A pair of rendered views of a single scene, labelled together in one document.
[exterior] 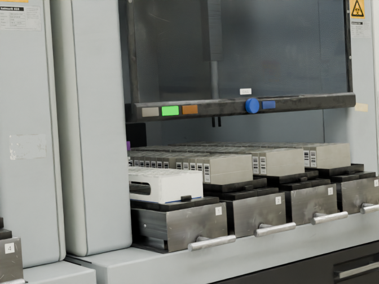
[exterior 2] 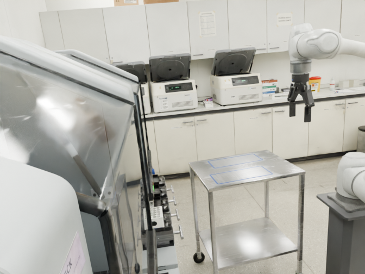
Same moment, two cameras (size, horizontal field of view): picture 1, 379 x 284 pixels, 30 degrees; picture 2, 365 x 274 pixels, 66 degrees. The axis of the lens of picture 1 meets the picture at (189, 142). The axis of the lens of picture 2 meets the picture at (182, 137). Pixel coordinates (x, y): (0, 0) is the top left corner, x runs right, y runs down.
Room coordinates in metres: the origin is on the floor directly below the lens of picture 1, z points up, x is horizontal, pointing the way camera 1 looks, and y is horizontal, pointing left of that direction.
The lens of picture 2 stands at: (0.58, 0.91, 1.51)
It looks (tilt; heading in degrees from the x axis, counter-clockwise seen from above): 15 degrees down; 302
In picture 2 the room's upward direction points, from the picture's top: 5 degrees counter-clockwise
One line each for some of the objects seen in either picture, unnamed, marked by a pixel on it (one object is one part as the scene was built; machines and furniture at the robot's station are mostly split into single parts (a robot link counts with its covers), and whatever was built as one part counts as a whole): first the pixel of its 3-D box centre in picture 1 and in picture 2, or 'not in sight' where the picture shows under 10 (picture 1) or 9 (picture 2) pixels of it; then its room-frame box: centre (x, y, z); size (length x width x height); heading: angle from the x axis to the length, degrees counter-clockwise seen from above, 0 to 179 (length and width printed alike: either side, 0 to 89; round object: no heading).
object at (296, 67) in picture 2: not in sight; (300, 67); (0.79, -0.49, 1.43); 0.09 x 0.09 x 0.06
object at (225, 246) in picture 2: not in sight; (244, 222); (1.15, -0.71, 0.41); 0.67 x 0.46 x 0.82; 43
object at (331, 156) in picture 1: (330, 158); not in sight; (1.59, -0.32, 0.85); 0.12 x 0.02 x 0.06; 127
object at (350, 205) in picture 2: not in sight; (350, 195); (0.55, -0.70, 0.73); 0.22 x 0.18 x 0.06; 128
